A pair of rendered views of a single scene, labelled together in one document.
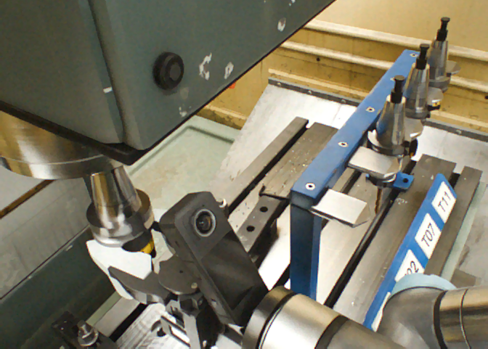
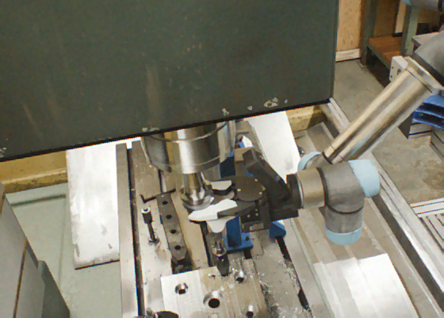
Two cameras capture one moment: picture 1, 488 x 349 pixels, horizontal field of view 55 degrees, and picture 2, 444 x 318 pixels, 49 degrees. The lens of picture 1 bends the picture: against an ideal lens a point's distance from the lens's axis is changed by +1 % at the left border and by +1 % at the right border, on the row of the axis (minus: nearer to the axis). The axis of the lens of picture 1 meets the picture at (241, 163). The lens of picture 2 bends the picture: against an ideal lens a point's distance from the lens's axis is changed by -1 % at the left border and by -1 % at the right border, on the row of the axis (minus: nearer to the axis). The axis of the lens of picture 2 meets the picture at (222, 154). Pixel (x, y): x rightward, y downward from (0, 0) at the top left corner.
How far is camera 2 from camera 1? 65 cm
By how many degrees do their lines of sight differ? 34
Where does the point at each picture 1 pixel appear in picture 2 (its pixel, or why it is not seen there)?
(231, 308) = (283, 188)
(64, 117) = (317, 97)
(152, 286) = (245, 204)
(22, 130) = (214, 143)
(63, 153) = (224, 147)
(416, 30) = not seen: hidden behind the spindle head
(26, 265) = not seen: outside the picture
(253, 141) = (84, 181)
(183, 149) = not seen: hidden behind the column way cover
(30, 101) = (306, 98)
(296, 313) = (305, 174)
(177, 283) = (253, 197)
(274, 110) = (85, 151)
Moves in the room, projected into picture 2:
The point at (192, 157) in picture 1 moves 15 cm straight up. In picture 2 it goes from (25, 227) to (13, 201)
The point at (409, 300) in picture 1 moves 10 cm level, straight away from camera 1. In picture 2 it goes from (311, 165) to (293, 139)
